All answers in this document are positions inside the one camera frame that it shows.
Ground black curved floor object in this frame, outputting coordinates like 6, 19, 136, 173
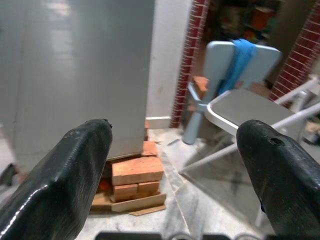
0, 163, 18, 187

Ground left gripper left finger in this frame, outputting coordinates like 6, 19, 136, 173
0, 118, 113, 240

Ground broken red brick piece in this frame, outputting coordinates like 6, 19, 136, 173
191, 75, 210, 101

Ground white fridge door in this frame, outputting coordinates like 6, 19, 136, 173
0, 0, 156, 176

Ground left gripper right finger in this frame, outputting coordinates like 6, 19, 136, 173
236, 119, 320, 240

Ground blue cloth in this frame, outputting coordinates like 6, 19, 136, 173
219, 38, 258, 95

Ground light blue plastic chair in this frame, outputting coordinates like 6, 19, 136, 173
183, 39, 283, 146

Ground white folding chair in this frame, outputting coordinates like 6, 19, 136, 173
178, 74, 320, 227

